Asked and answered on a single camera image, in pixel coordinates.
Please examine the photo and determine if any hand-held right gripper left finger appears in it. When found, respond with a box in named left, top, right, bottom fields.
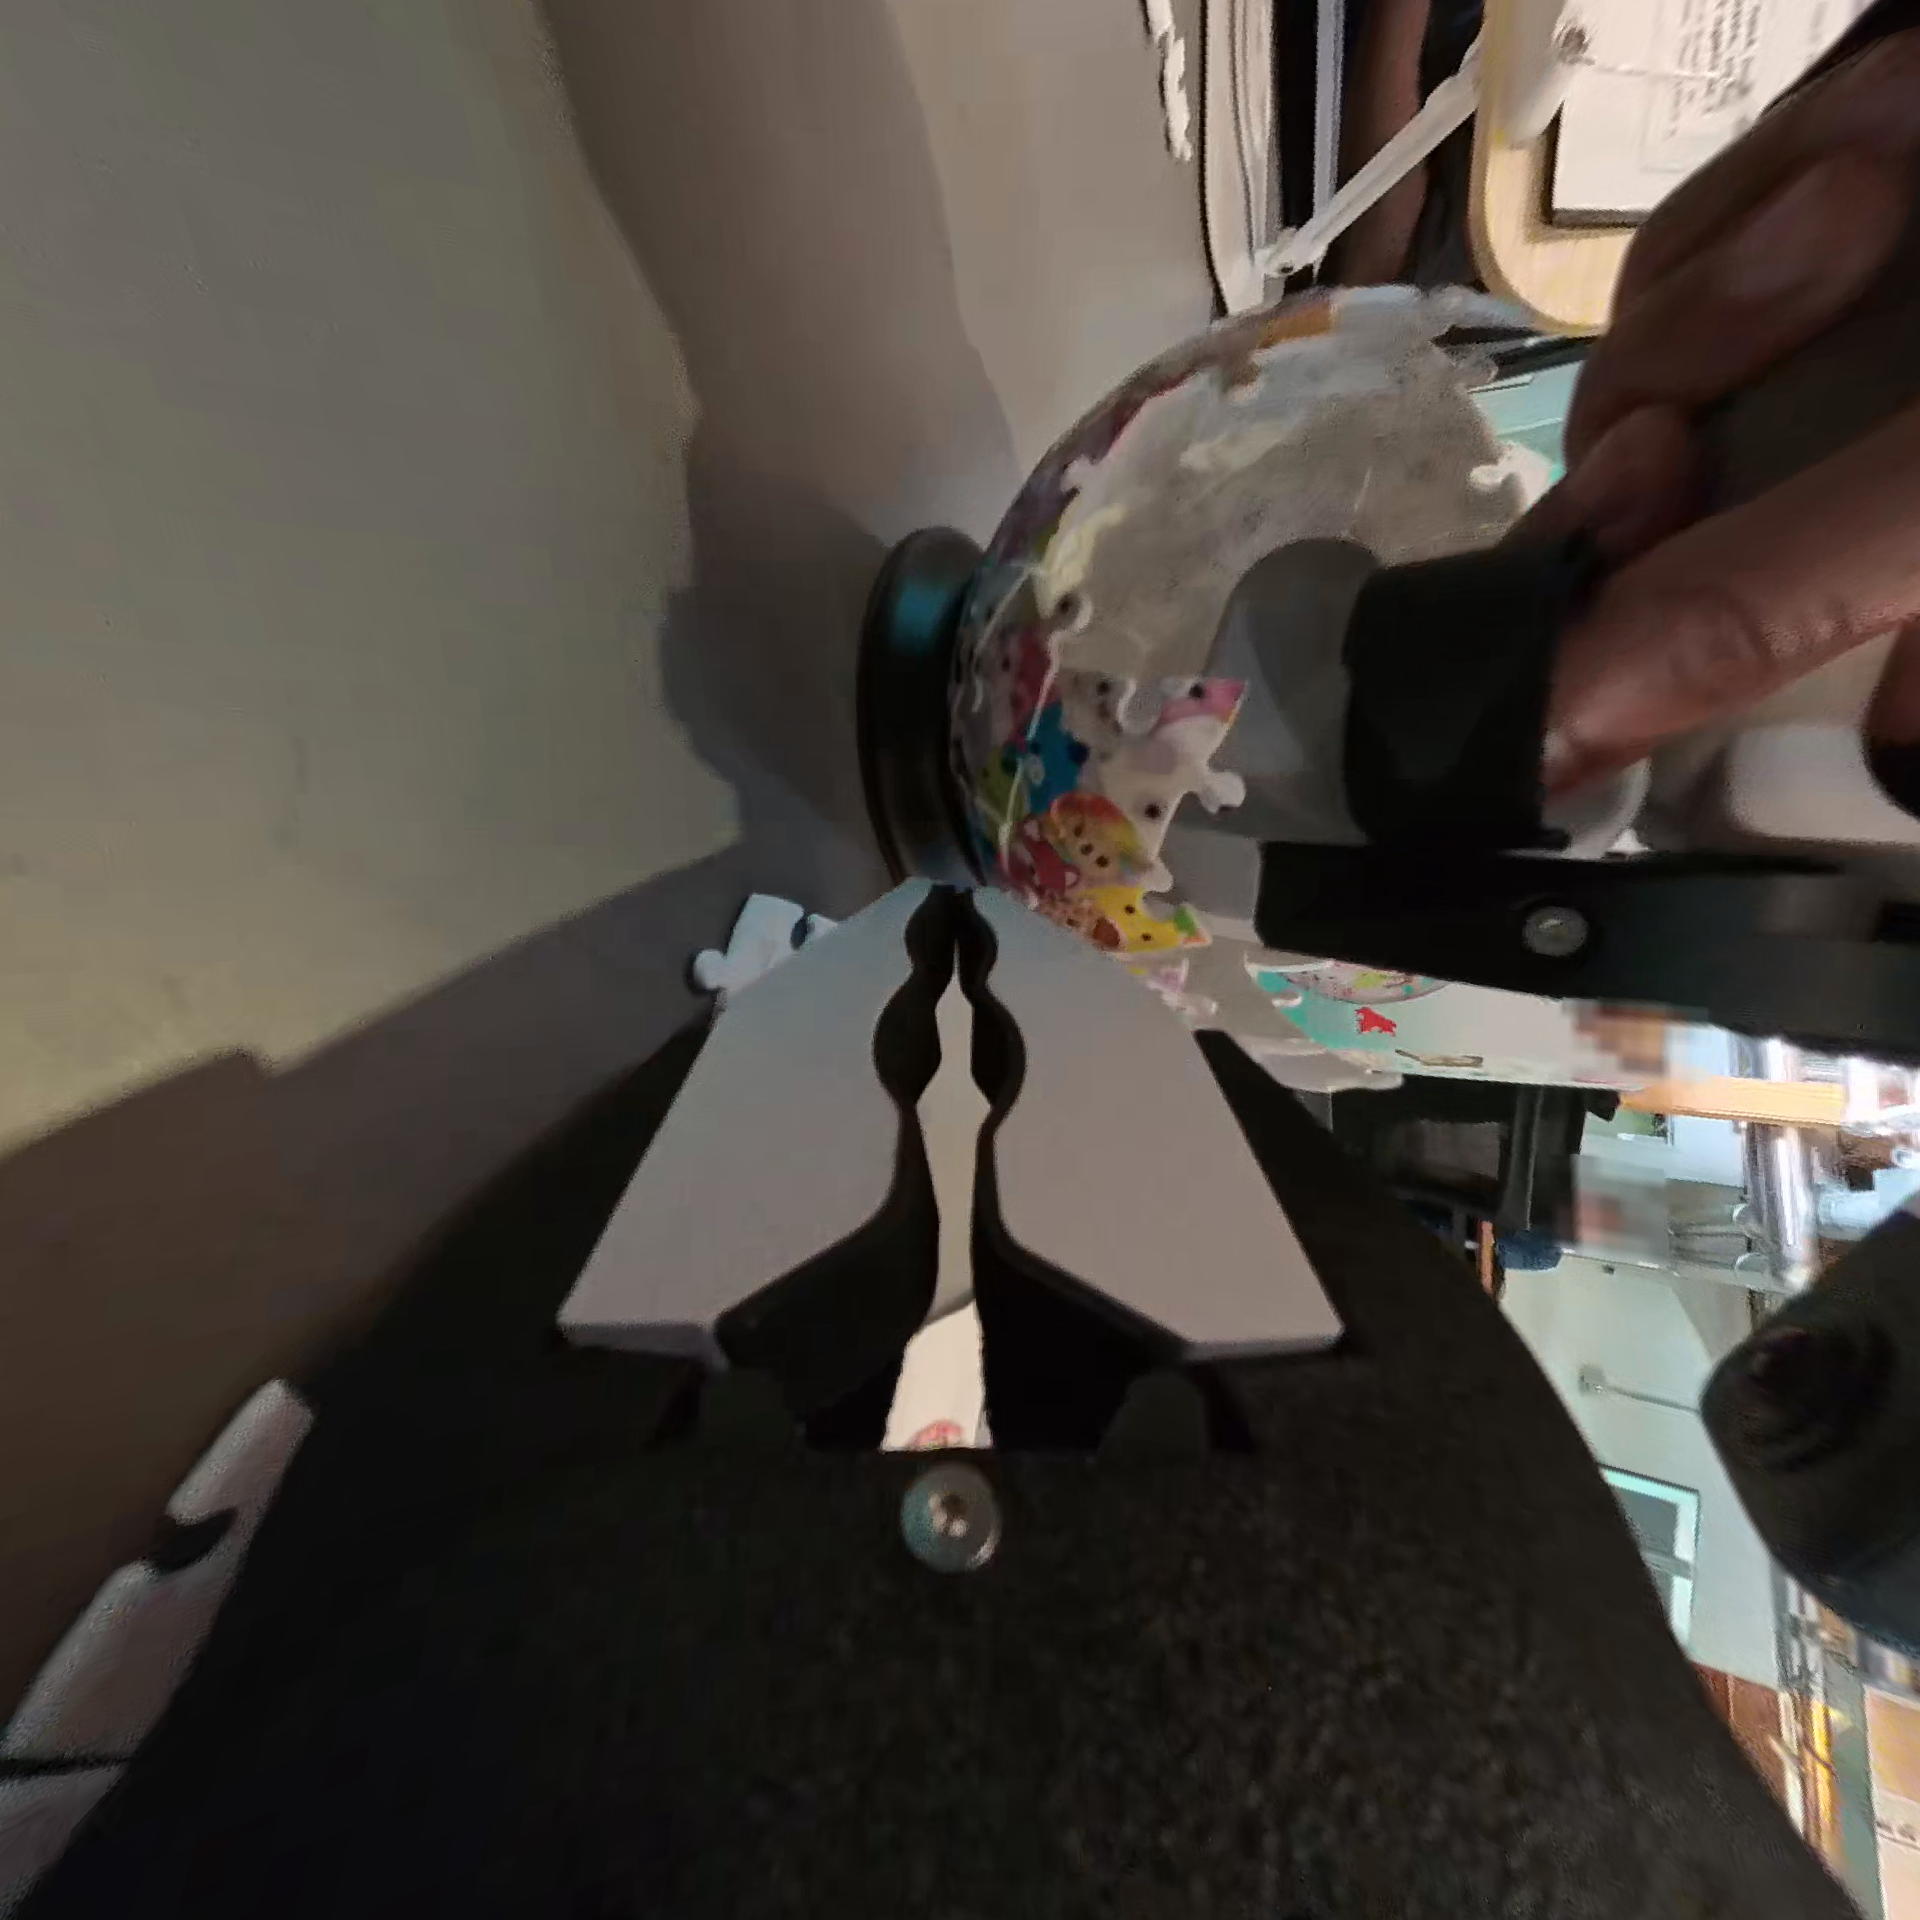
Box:
left=562, top=889, right=955, bottom=1443

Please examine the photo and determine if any teal puzzle box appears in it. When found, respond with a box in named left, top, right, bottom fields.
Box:
left=1245, top=956, right=1562, bottom=1081

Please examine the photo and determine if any printed paper sheet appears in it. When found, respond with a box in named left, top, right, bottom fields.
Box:
left=1545, top=0, right=1876, bottom=226

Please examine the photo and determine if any person's left hand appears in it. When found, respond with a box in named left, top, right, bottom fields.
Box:
left=1515, top=33, right=1920, bottom=798

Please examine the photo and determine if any white sheet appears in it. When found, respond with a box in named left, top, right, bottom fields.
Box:
left=1199, top=0, right=1501, bottom=318

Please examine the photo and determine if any colourful puzzle ball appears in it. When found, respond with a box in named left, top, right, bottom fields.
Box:
left=955, top=286, right=1562, bottom=956

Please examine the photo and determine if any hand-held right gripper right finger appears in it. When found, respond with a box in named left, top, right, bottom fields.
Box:
left=964, top=889, right=1346, bottom=1443

